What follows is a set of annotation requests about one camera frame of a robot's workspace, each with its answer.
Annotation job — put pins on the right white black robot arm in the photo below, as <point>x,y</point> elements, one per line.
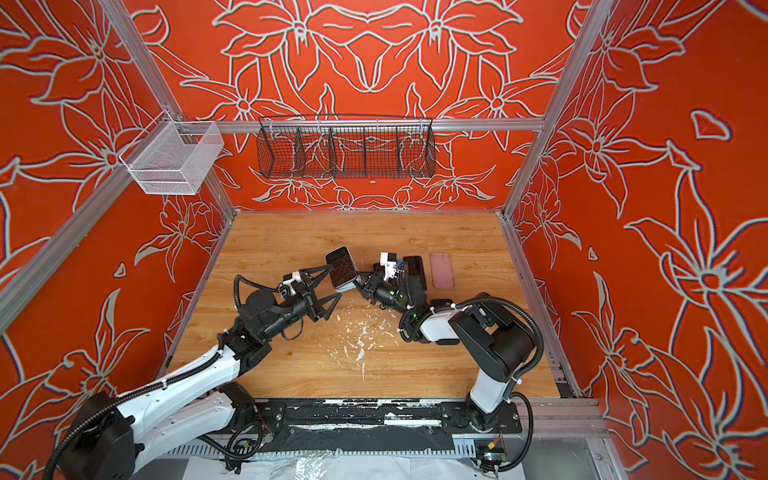
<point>500,336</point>

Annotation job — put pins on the small green circuit board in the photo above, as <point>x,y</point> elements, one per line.
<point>490,456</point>

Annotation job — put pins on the black wire basket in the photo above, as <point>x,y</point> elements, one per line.
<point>352,147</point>

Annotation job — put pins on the pink clear phone case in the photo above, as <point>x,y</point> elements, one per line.
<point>442,271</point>

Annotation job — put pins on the black phone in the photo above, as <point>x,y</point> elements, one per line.
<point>343,271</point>

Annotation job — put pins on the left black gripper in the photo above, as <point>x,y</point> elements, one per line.
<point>315,305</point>

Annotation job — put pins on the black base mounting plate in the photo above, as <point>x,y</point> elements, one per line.
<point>418,427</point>

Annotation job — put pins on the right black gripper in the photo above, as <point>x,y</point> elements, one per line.
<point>373,287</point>

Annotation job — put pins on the clear plastic bin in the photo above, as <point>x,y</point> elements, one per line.
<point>173,158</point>

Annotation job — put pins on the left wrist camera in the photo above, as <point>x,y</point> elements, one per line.
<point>292,284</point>

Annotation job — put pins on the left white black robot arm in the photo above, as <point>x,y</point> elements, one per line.
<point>113,438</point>

